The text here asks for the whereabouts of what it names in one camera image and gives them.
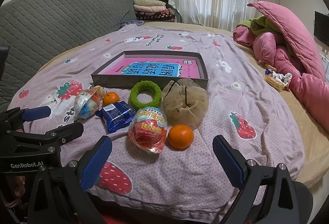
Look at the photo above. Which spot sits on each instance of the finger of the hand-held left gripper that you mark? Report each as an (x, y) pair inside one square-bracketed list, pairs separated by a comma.
[(36, 112), (68, 131)]

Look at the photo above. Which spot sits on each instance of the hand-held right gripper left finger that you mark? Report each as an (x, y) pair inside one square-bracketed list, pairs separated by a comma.
[(95, 162)]

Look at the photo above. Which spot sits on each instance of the blue snack packet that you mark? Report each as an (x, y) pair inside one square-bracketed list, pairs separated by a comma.
[(115, 116)]

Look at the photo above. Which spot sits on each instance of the green blanket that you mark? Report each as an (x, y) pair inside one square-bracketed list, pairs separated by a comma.
[(259, 24)]

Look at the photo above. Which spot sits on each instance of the blue wrapped candy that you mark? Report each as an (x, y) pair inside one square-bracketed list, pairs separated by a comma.
[(269, 72)]

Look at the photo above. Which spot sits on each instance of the beige folded blanket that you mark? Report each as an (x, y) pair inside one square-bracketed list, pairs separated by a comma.
[(147, 2)]

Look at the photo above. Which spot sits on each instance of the blue-grey patterned cloth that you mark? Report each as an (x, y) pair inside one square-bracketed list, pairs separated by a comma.
[(132, 23)]

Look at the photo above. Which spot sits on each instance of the pink quilt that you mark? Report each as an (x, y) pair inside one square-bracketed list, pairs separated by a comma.
[(295, 59)]

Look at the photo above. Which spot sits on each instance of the black television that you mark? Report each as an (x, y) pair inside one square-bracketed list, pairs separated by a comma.
[(322, 27)]

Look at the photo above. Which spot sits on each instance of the dark cloth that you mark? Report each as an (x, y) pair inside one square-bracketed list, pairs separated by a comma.
[(169, 4)]

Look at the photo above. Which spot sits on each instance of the dark patterned folded blanket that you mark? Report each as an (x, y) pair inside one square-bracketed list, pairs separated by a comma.
[(154, 16)]

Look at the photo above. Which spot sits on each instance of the small toy egg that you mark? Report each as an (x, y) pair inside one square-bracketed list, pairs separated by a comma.
[(86, 105)]

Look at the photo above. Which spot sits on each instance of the large red toy egg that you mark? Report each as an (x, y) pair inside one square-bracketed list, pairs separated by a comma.
[(149, 131)]

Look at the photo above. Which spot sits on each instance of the grey cardboard box tray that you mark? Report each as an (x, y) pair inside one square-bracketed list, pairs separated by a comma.
[(113, 81)]

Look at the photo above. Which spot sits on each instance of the strawberry printed blanket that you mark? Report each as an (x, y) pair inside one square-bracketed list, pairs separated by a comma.
[(180, 175)]

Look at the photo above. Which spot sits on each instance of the orange mandarin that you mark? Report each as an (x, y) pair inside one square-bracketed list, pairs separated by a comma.
[(111, 99), (180, 136)]

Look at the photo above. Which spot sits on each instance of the pink folded blanket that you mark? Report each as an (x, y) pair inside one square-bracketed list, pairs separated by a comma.
[(149, 8)]

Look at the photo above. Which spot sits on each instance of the pink book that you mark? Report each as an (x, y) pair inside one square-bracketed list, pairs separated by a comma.
[(144, 62)]

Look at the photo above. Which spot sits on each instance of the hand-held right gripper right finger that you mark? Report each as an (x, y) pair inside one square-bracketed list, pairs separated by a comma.
[(228, 162)]

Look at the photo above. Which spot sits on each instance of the beige mesh pouch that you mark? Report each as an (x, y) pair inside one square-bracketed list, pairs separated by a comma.
[(195, 103)]

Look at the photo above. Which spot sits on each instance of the grey quilted headboard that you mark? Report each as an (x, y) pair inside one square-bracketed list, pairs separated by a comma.
[(51, 21)]

